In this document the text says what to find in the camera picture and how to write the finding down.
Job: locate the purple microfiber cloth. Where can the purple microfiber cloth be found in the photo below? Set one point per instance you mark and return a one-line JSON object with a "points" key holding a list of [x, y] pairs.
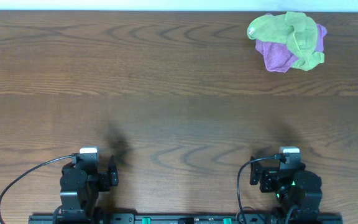
{"points": [[277, 56]]}

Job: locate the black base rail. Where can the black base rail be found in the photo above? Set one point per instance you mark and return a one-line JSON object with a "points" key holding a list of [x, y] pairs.
{"points": [[129, 218]]}

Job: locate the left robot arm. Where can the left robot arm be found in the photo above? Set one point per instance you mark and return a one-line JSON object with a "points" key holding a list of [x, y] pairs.
{"points": [[81, 183]]}

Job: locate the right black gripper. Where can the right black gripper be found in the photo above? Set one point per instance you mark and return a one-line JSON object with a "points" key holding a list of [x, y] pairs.
{"points": [[268, 176]]}

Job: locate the green microfiber cloth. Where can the green microfiber cloth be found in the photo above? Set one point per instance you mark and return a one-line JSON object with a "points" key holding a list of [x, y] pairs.
{"points": [[286, 31]]}

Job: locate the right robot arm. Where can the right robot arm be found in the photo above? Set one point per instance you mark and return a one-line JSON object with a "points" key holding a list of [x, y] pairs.
{"points": [[297, 190]]}

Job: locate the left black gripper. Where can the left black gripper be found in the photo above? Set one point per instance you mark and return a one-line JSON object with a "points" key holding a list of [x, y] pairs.
{"points": [[110, 177]]}

